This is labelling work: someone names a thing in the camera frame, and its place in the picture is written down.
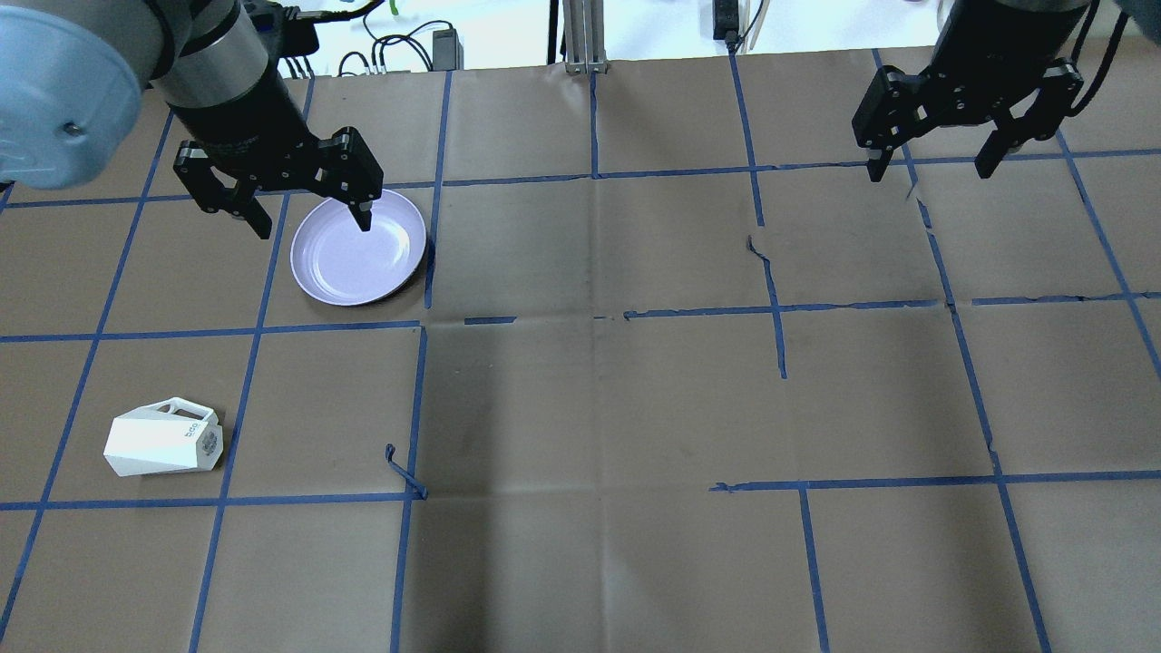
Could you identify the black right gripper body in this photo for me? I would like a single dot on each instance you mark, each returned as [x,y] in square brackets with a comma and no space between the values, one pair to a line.
[996,56]

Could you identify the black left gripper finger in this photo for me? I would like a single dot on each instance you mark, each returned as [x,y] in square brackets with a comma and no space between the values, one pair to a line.
[196,171]
[346,170]

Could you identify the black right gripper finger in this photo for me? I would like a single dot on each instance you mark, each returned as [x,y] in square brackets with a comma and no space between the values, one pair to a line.
[893,110]
[1055,99]

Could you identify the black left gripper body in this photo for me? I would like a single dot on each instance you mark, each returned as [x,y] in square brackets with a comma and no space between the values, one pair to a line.
[243,124]

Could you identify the white angular cup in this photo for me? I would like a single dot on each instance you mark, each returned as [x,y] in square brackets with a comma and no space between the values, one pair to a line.
[172,436]

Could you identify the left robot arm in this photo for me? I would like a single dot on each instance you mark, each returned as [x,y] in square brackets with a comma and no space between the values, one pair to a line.
[74,73]

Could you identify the lavender plate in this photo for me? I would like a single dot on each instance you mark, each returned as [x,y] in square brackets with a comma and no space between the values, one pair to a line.
[335,262]

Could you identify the aluminium frame post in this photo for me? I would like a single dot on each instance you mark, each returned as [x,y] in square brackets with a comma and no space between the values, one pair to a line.
[583,28]

